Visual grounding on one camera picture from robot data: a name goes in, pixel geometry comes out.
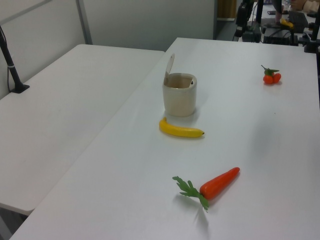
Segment yellow background object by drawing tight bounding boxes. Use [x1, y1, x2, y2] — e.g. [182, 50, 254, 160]
[279, 17, 295, 29]

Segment yellow toy banana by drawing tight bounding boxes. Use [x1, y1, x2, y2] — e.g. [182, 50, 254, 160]
[158, 117, 206, 140]

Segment black upright stand pole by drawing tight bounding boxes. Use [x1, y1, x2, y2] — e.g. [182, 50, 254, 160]
[254, 0, 265, 26]

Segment orange toy tomato bunch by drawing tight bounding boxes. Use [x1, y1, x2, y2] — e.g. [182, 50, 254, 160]
[261, 64, 283, 86]

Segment white side table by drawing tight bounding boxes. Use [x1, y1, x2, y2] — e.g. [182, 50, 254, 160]
[0, 44, 166, 216]

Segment beige round bin lid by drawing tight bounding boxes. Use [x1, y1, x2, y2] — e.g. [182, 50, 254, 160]
[163, 53, 176, 85]

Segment black camera clamp stand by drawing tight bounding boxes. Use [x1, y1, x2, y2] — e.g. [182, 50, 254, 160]
[303, 22, 320, 54]

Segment beige garbage bin body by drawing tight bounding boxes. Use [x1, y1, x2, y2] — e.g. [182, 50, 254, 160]
[162, 72, 198, 117]

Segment black hanging device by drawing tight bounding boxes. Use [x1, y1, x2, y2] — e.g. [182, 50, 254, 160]
[235, 2, 249, 38]

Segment orange toy carrot green leaves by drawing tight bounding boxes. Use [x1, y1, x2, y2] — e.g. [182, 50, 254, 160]
[172, 166, 241, 214]

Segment black equipment box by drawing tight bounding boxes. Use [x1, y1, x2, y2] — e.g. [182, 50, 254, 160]
[261, 26, 299, 46]

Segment black camera pole with base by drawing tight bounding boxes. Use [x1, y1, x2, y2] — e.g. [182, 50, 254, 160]
[0, 24, 30, 94]

